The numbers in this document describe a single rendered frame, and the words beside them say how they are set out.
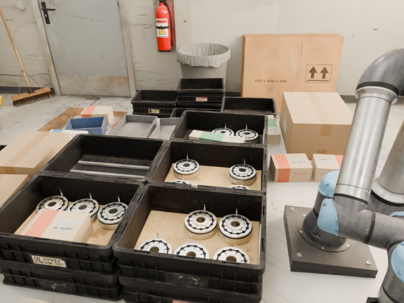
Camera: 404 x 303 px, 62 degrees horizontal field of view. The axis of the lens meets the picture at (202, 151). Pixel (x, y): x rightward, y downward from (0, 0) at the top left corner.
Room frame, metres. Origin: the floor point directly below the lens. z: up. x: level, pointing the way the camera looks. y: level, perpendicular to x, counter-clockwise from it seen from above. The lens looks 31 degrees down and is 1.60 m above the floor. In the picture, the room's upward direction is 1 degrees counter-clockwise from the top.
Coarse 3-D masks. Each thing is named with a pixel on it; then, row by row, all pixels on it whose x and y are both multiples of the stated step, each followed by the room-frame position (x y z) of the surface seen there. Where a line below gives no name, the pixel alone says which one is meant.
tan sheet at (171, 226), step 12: (156, 216) 0.85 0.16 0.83; (168, 216) 0.85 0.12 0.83; (180, 216) 0.85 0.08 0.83; (144, 228) 0.80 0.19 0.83; (156, 228) 0.80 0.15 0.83; (168, 228) 0.80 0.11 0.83; (180, 228) 0.80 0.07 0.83; (252, 228) 0.79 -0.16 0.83; (144, 240) 0.75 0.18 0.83; (168, 240) 0.74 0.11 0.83; (180, 240) 0.74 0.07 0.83; (204, 240) 0.74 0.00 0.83; (216, 240) 0.74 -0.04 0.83; (252, 240) 0.74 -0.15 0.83; (252, 252) 0.69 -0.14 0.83
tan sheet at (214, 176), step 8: (200, 168) 1.14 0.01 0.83; (208, 168) 1.14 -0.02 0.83; (216, 168) 1.14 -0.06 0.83; (224, 168) 1.13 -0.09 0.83; (168, 176) 1.09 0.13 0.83; (200, 176) 1.08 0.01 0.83; (208, 176) 1.08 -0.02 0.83; (216, 176) 1.08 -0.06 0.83; (224, 176) 1.08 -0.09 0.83; (256, 176) 1.08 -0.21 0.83; (200, 184) 1.03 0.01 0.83; (208, 184) 1.03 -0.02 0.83; (216, 184) 1.03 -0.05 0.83; (224, 184) 1.03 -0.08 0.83; (232, 184) 1.03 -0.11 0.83; (256, 184) 1.02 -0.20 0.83
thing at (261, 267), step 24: (144, 192) 0.86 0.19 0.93; (216, 192) 0.85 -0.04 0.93; (240, 192) 0.85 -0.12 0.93; (264, 216) 0.73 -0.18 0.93; (120, 240) 0.65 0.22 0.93; (264, 240) 0.64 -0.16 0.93; (168, 264) 0.59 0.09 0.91; (192, 264) 0.58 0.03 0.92; (216, 264) 0.57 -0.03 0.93; (240, 264) 0.57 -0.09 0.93; (264, 264) 0.56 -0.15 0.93
